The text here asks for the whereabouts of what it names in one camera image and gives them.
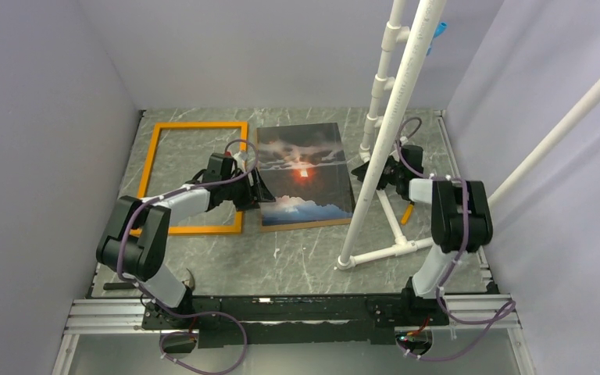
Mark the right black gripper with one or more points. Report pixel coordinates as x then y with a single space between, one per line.
360 171

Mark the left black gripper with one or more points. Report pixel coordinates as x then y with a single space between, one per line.
259 191

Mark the sunset landscape photo print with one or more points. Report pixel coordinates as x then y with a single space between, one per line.
305 168

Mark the orange handled screwdriver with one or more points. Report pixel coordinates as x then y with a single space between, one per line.
407 214

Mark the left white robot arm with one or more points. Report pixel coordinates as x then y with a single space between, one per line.
133 243

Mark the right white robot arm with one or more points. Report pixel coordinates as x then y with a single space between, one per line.
460 216

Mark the white pvc pipe stand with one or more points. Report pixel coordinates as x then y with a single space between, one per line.
417 40

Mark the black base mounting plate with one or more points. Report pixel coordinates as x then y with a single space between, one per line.
230 331

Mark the black rod on table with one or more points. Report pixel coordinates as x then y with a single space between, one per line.
118 286

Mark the blue pipe fitting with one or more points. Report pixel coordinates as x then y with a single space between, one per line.
440 29

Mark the aluminium rail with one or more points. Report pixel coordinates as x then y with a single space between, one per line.
129 315

